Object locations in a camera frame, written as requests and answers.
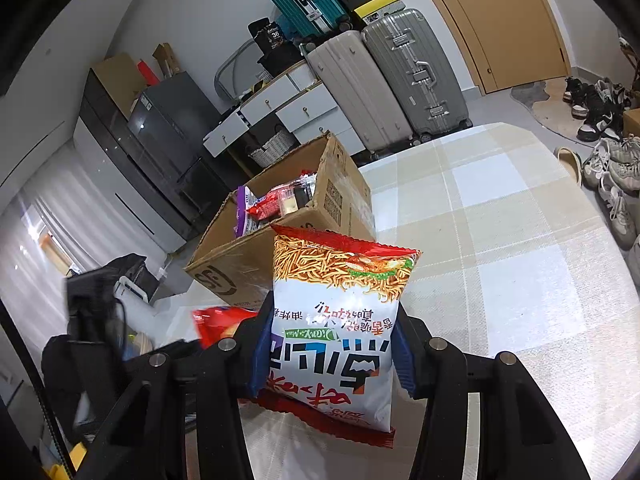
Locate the noodle snack bag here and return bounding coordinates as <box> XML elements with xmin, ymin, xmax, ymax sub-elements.
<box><xmin>257</xmin><ymin>226</ymin><xmax>421</xmax><ymax>448</ymax></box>

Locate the red cookie packet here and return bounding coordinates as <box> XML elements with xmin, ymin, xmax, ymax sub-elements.
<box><xmin>246</xmin><ymin>184</ymin><xmax>308</xmax><ymax>221</ymax></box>

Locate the red snack bag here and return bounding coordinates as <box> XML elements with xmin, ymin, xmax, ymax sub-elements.
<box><xmin>191</xmin><ymin>307</ymin><xmax>257</xmax><ymax>349</ymax></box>

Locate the brown cardboard box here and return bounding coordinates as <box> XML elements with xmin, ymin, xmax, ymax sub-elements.
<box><xmin>183</xmin><ymin>131</ymin><xmax>378</xmax><ymax>311</ymax></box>

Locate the white curtain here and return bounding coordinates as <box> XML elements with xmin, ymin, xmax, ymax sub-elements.
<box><xmin>1</xmin><ymin>144</ymin><xmax>126</xmax><ymax>358</ymax></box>

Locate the checked tablecloth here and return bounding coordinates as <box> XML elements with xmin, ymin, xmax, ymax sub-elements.
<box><xmin>150</xmin><ymin>121</ymin><xmax>640</xmax><ymax>480</ymax></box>

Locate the black glass cabinet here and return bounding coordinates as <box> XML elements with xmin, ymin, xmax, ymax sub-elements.
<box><xmin>79</xmin><ymin>53</ymin><xmax>198</xmax><ymax>242</ymax></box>

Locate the woven laundry basket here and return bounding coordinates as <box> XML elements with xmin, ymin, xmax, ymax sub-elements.
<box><xmin>248</xmin><ymin>129</ymin><xmax>298</xmax><ymax>168</ymax></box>

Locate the dark grey refrigerator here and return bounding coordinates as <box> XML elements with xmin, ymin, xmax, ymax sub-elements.
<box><xmin>128</xmin><ymin>72</ymin><xmax>246</xmax><ymax>226</ymax></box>

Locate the beige slipper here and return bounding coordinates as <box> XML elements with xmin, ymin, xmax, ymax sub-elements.
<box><xmin>553</xmin><ymin>146</ymin><xmax>582</xmax><ymax>186</ymax></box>

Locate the white drawer desk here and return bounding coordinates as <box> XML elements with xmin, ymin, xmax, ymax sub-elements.
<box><xmin>203</xmin><ymin>62</ymin><xmax>364</xmax><ymax>157</ymax></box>

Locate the black white sneaker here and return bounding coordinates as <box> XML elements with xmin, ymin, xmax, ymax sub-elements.
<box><xmin>577</xmin><ymin>84</ymin><xmax>620</xmax><ymax>142</ymax></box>

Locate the round door mat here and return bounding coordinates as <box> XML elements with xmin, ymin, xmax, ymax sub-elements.
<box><xmin>511</xmin><ymin>77</ymin><xmax>591</xmax><ymax>145</ymax></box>

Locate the beige hard suitcase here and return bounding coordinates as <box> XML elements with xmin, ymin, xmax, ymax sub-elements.
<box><xmin>307</xmin><ymin>30</ymin><xmax>413</xmax><ymax>152</ymax></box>

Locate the silver hard suitcase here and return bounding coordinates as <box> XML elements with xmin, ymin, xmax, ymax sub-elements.
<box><xmin>362</xmin><ymin>9</ymin><xmax>472</xmax><ymax>139</ymax></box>

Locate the yellow black shoe box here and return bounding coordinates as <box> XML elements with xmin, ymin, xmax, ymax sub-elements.
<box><xmin>355</xmin><ymin>0</ymin><xmax>406</xmax><ymax>25</ymax></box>

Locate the wooden door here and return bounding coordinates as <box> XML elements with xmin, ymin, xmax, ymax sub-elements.
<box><xmin>433</xmin><ymin>0</ymin><xmax>570</xmax><ymax>93</ymax></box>

